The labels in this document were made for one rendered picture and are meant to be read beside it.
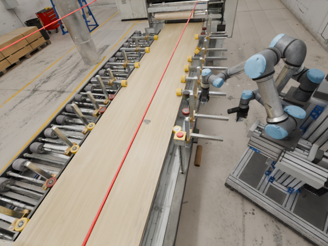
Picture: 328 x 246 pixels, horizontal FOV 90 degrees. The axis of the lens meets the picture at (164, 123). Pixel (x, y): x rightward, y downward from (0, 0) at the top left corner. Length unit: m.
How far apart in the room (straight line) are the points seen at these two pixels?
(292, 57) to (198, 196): 1.64
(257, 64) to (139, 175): 1.07
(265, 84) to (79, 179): 1.46
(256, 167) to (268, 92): 1.27
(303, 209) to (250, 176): 0.50
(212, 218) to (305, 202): 0.92
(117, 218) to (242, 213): 1.41
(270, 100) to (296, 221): 1.30
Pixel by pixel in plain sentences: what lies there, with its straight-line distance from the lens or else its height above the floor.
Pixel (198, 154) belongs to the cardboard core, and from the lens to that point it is 2.32.
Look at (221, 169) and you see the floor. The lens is 2.34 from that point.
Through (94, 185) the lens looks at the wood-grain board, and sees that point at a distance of 1.43.
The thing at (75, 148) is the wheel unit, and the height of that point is 0.91.
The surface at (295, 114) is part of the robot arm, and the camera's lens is 1.28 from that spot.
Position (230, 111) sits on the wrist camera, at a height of 0.97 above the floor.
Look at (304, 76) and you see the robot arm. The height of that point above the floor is 1.23.
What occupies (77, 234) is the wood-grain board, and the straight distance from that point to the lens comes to 1.37.
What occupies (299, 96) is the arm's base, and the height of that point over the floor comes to 1.08.
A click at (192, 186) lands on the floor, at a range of 2.21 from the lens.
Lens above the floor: 2.07
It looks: 48 degrees down
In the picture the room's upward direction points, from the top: 10 degrees counter-clockwise
